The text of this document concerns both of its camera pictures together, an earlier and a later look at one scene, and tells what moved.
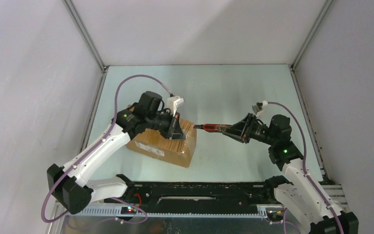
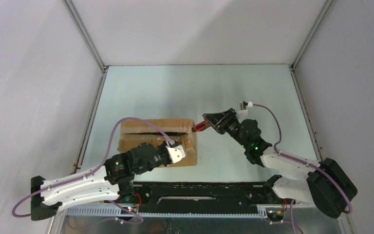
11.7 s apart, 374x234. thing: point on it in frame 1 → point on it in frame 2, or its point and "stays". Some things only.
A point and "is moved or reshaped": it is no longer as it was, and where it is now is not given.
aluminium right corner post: [316, 23] stays
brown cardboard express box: [179, 152] stays
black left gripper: [176, 132] → [165, 164]
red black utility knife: [213, 127] is moved or reshaped
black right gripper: [240, 131] → [220, 121]
